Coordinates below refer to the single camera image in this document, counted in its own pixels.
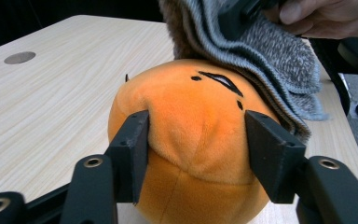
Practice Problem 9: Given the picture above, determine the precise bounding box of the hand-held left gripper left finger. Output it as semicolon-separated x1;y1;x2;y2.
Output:
104;109;151;205

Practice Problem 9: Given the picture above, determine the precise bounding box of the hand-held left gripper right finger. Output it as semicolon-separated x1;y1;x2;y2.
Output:
244;109;308;204

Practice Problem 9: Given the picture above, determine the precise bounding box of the grey towel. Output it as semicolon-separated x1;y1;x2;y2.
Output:
158;0;329;142

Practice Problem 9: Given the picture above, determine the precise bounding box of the orange ball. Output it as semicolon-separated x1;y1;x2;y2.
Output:
106;58;282;224

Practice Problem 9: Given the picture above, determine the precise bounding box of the round grey table grommet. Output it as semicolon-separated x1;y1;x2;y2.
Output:
3;50;37;65

